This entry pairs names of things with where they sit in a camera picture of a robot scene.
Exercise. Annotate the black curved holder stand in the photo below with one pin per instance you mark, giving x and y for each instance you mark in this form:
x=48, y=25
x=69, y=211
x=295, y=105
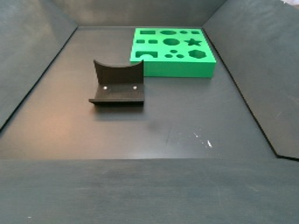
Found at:
x=118, y=78

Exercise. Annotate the green shape sorter block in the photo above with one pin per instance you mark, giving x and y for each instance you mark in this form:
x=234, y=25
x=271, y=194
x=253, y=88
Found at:
x=173, y=52

